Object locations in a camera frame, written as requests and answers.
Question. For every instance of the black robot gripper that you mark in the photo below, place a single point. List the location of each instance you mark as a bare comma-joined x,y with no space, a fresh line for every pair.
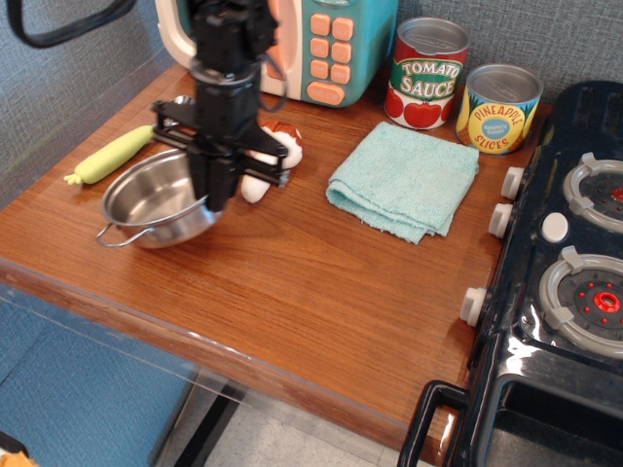
228,140

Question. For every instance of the small metal pot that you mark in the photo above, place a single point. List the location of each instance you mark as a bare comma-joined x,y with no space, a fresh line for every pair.
153,205

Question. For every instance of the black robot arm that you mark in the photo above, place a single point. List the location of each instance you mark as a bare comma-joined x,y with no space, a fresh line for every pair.
232,39

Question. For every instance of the light blue folded cloth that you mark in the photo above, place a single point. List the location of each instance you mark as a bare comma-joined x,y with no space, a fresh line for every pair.
404,182

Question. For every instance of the plush mushroom toy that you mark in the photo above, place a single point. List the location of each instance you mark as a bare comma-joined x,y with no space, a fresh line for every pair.
253,189

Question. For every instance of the teal toy microwave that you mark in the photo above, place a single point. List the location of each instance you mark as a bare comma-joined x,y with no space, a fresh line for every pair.
325,52

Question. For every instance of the tomato sauce can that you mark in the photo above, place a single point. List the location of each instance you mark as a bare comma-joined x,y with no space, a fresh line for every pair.
428,60

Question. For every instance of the white stove knob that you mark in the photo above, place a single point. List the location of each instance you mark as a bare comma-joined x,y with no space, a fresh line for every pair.
554,227
500,219
472,305
512,182

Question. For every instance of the pineapple slices can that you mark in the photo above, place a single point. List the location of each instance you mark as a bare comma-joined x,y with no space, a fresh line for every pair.
498,106

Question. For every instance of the black toy stove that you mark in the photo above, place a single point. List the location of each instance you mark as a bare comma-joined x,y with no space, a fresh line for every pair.
545,386

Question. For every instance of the spoon with yellow handle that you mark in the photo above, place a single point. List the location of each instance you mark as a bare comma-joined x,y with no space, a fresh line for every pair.
115,154

